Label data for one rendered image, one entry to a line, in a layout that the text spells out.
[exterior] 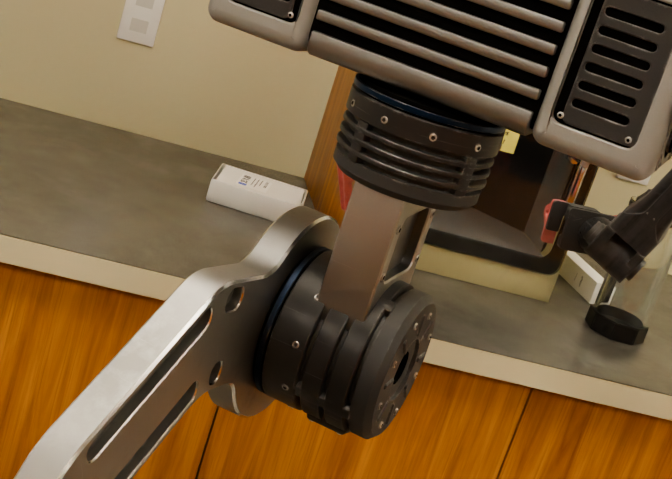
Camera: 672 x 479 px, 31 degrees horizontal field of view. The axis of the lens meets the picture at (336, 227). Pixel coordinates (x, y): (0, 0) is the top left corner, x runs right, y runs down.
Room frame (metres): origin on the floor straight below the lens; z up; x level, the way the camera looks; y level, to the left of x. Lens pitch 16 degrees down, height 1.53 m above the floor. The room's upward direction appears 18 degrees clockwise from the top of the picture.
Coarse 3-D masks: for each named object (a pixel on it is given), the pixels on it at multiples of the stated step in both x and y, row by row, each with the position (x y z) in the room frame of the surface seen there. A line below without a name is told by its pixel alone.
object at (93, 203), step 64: (0, 128) 1.99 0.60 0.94; (64, 128) 2.12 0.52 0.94; (0, 192) 1.68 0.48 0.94; (64, 192) 1.77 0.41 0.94; (128, 192) 1.87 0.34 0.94; (192, 192) 1.98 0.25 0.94; (0, 256) 1.52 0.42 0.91; (64, 256) 1.54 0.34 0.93; (128, 256) 1.59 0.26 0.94; (192, 256) 1.67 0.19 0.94; (448, 320) 1.75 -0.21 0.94; (512, 320) 1.85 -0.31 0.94; (576, 320) 1.96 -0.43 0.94; (576, 384) 1.70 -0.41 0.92; (640, 384) 1.74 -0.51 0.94
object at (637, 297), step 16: (656, 256) 1.92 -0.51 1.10; (640, 272) 1.92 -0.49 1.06; (656, 272) 1.92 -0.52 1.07; (608, 288) 1.94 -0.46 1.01; (624, 288) 1.92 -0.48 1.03; (640, 288) 1.92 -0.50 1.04; (656, 288) 1.93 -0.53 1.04; (608, 304) 1.93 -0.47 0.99; (624, 304) 1.92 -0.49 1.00; (640, 304) 1.92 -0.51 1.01; (624, 320) 1.91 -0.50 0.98; (640, 320) 1.92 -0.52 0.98
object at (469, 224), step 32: (512, 160) 1.96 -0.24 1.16; (544, 160) 1.97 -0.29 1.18; (512, 192) 1.96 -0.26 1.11; (544, 192) 1.98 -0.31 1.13; (448, 224) 1.95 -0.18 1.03; (480, 224) 1.96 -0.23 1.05; (512, 224) 1.97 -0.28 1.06; (480, 256) 1.96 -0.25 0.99; (512, 256) 1.97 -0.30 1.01; (544, 256) 1.98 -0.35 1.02
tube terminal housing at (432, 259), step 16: (432, 256) 1.96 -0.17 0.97; (448, 256) 1.96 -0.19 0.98; (464, 256) 1.97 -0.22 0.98; (432, 272) 1.96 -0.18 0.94; (448, 272) 1.96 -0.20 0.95; (464, 272) 1.97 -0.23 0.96; (480, 272) 1.98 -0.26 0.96; (496, 272) 1.98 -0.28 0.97; (512, 272) 1.99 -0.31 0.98; (528, 272) 1.99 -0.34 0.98; (496, 288) 1.98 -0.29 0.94; (512, 288) 1.99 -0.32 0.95; (528, 288) 2.00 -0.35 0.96; (544, 288) 2.00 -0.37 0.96
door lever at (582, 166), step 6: (570, 156) 1.98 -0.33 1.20; (576, 162) 1.98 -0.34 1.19; (582, 162) 1.93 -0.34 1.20; (576, 168) 1.94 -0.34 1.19; (582, 168) 1.93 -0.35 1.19; (576, 174) 1.93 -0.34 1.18; (582, 174) 1.93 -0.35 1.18; (576, 180) 1.93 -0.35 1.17; (582, 180) 1.93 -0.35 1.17; (570, 186) 1.94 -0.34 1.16; (576, 186) 1.93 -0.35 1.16; (570, 192) 1.93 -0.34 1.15; (576, 192) 1.93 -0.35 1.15; (564, 198) 1.94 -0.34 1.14; (570, 198) 1.93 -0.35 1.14
